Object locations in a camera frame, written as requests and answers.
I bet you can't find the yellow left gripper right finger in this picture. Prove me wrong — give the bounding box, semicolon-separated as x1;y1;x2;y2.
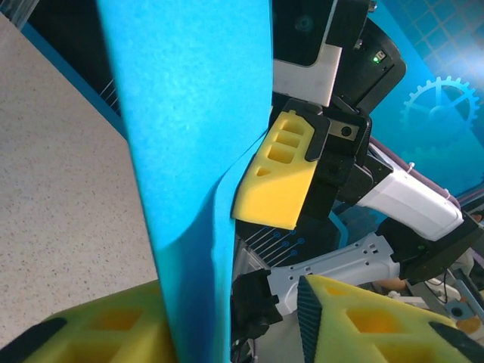
296;274;484;363

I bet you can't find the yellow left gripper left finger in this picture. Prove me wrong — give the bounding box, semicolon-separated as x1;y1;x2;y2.
0;279;177;363

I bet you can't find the blue paper sheet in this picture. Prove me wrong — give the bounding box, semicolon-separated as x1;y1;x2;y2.
96;0;274;363

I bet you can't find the blue side trim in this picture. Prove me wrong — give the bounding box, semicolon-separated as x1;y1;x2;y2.
20;18;128;139

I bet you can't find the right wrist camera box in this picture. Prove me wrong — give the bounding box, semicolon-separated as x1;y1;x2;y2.
271;0;345;109

